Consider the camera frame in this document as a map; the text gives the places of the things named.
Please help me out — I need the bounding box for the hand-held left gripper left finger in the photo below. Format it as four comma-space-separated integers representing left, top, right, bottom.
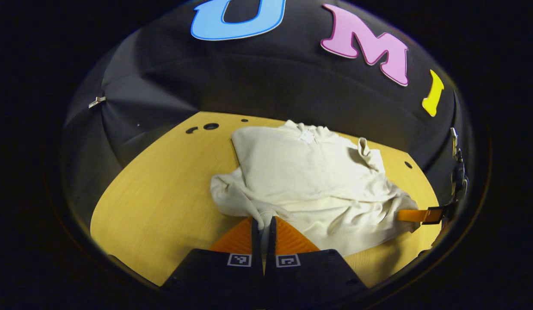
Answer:
161, 217, 263, 302

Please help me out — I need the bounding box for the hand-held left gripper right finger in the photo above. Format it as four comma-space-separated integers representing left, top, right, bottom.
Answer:
266, 215, 370, 302

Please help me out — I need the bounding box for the white sweatshirt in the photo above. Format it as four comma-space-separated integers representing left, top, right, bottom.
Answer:
210, 120, 422, 257

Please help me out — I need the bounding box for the black backdrop cloth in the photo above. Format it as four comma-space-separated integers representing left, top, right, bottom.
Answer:
62, 0, 473, 229

